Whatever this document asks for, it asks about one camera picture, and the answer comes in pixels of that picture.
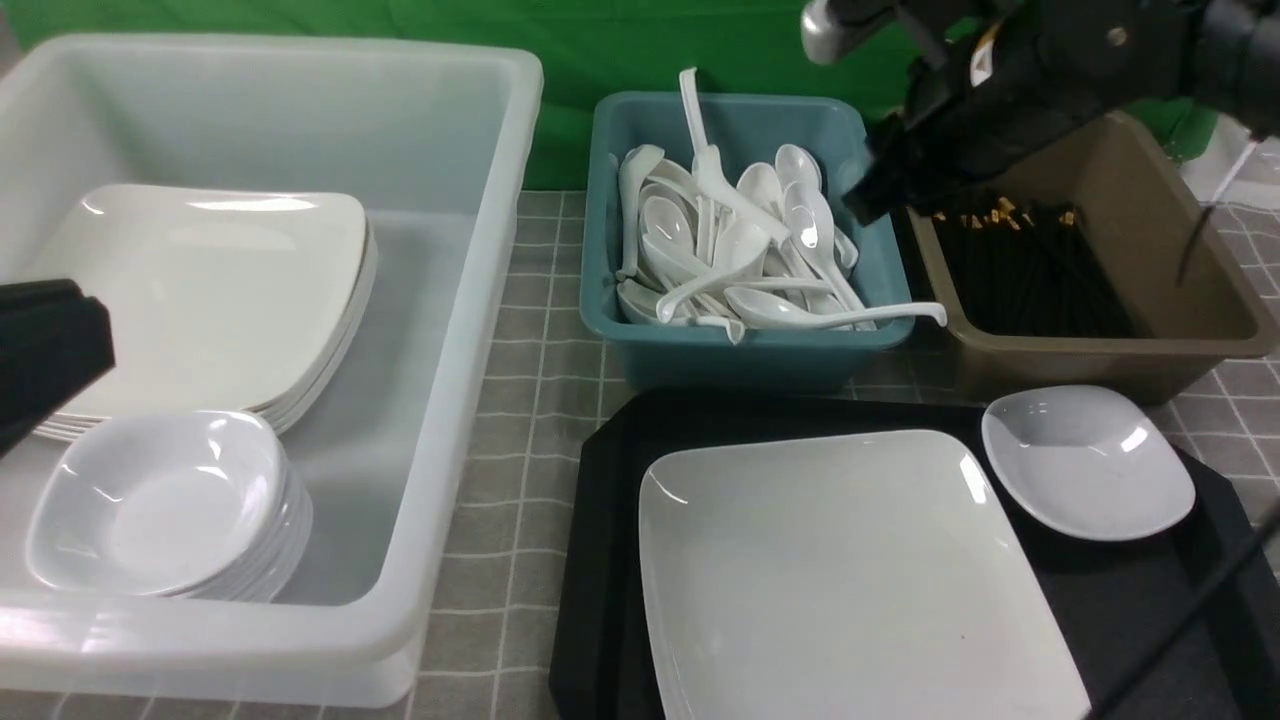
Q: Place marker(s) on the green backdrop cloth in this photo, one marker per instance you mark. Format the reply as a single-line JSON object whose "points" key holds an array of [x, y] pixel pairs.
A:
{"points": [[588, 49]]}

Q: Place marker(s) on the long upright white spoon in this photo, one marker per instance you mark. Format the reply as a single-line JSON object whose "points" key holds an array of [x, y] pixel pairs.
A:
{"points": [[688, 87]]}

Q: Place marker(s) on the large translucent white tub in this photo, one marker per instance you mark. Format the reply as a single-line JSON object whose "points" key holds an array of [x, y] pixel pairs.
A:
{"points": [[433, 140]]}

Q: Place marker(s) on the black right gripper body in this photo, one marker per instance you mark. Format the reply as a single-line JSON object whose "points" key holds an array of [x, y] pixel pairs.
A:
{"points": [[1017, 75]]}

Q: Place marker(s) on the grey checked tablecloth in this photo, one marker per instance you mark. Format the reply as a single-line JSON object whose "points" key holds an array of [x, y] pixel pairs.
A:
{"points": [[548, 385]]}

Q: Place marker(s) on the white bowl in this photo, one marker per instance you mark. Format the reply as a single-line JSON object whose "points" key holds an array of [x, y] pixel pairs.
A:
{"points": [[1087, 462]]}

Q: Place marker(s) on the black plastic serving tray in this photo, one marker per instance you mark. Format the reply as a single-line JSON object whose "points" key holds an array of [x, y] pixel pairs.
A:
{"points": [[1111, 600]]}

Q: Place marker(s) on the brown plastic chopstick bin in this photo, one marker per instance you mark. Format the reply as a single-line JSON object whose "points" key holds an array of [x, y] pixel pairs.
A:
{"points": [[1189, 296]]}

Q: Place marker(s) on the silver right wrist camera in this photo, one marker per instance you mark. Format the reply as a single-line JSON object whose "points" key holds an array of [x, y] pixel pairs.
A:
{"points": [[830, 30]]}

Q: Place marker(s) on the white square rice plate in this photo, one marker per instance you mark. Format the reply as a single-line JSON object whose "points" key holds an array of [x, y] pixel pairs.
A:
{"points": [[872, 576]]}

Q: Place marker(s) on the pile of black chopsticks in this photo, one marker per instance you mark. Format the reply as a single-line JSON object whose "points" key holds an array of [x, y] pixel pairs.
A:
{"points": [[1027, 269]]}

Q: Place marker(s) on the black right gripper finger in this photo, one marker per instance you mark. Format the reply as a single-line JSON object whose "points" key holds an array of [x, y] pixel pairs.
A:
{"points": [[918, 163]]}

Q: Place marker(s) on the stack of white square plates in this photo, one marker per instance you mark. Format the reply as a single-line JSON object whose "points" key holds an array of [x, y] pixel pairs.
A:
{"points": [[218, 300]]}

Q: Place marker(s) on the teal plastic spoon bin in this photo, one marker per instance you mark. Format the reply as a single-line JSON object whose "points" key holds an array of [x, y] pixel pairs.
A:
{"points": [[745, 128]]}

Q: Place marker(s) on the pile of white spoons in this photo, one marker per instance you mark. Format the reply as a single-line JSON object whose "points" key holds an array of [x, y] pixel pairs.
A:
{"points": [[691, 262]]}

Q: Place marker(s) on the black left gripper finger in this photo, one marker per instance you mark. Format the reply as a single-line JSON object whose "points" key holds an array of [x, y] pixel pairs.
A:
{"points": [[55, 342]]}

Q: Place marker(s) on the stack of white bowls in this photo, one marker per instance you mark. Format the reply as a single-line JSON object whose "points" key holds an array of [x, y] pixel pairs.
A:
{"points": [[203, 506]]}

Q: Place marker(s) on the white ceramic soup spoon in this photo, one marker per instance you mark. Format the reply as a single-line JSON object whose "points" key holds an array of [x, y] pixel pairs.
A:
{"points": [[709, 177]]}

